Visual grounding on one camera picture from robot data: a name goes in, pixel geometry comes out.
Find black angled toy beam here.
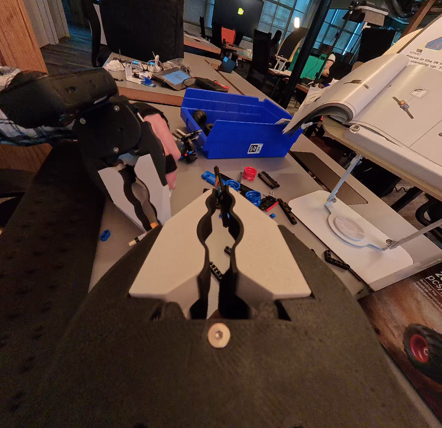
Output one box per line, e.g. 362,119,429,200
323,249,351,270

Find computer monitor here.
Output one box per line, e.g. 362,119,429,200
211,0,265,39

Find white book stand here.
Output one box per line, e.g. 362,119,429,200
288,19,442,291

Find black power adapter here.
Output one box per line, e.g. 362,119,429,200
193,77,230,92

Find wooden post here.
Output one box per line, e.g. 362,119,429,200
0,0,49,73

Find black orange toy chassis assembly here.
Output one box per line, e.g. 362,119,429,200
128,222,160,247

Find black glossy toy piece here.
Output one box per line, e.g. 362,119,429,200
258,171,280,189

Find tablet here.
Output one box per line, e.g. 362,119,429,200
152,69,194,90

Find truck print toy set box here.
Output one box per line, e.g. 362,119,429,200
359,262,442,428

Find dark dimpled mat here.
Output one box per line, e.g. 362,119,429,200
0,140,108,428

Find blue bin with white tag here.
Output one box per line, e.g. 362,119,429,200
180,87,303,159

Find black support pole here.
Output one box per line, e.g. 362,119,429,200
278,0,340,108

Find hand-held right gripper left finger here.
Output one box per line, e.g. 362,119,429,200
128,189,218,320

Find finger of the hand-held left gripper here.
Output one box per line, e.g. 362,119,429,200
98,163,157,232
133,154,172,226

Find black blue toy frame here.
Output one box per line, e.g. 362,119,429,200
172,128,204,164

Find green board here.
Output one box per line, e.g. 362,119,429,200
288,54,327,77

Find instruction booklet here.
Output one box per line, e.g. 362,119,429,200
283,53,442,151

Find person's left hand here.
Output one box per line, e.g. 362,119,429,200
142,113,182,190

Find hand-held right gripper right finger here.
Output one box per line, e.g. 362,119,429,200
218,189,312,319

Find black axle with printed brick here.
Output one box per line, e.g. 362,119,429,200
212,165,231,228

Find safety glasses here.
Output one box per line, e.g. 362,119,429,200
124,57,163,73

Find grey desk with wooden edge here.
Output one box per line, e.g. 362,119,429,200
104,50,249,106

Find printed task card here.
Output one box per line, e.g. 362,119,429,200
394,19,442,73

